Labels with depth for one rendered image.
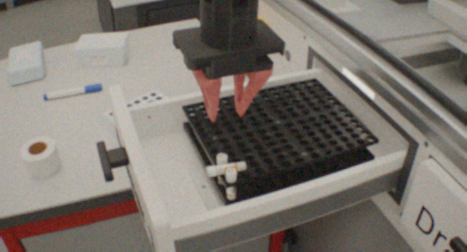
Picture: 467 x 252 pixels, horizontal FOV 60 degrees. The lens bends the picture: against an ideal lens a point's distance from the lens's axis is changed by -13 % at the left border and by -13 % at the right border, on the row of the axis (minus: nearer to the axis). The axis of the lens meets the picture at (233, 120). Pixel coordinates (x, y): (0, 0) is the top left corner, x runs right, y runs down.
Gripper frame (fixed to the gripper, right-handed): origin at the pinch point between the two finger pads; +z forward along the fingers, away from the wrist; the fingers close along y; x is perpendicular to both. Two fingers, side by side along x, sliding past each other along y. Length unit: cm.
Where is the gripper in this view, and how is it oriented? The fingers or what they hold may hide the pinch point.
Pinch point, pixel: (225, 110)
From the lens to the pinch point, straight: 51.3
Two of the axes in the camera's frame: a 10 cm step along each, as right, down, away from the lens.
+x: 3.6, 5.8, -7.3
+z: -0.3, 7.9, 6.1
